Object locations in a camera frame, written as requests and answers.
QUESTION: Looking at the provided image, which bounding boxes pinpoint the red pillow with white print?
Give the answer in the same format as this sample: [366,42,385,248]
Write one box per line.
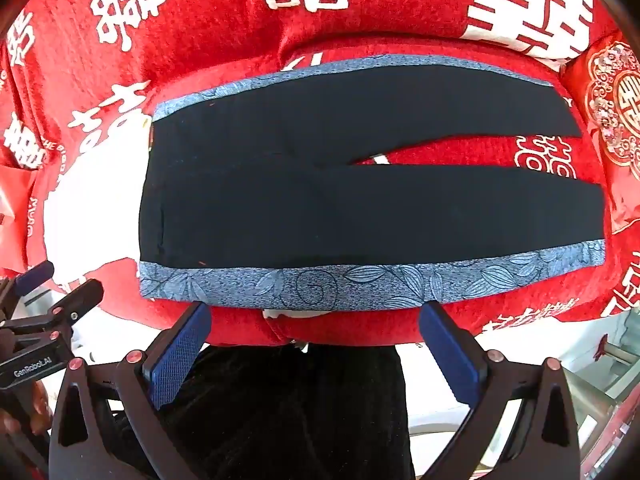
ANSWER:
[462,0,606,63]

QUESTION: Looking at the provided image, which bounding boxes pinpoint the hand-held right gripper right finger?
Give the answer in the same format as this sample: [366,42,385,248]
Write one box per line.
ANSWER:
[419,301,593,480]

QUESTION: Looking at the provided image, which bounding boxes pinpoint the red printed blanket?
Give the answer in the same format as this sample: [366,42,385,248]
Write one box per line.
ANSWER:
[0,0,640,348]

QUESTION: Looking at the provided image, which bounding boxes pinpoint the red embroidered cushion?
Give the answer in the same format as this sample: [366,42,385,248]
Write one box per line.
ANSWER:
[567,39,640,183]

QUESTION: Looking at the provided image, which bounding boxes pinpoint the person's dark clothing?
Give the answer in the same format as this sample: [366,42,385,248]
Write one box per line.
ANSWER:
[162,341,417,480]

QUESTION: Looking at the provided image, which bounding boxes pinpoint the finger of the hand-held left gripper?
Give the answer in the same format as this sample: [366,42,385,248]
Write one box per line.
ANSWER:
[14,260,55,297]
[50,279,104,324]

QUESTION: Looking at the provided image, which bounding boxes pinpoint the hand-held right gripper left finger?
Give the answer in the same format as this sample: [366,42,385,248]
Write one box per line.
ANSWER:
[48,302,213,480]

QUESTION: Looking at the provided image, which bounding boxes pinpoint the black pants with blue trim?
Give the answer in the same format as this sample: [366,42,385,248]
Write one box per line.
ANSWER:
[137,53,607,311]

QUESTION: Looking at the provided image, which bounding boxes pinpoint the person's left hand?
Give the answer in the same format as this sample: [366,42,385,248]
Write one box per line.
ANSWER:
[0,385,52,442]

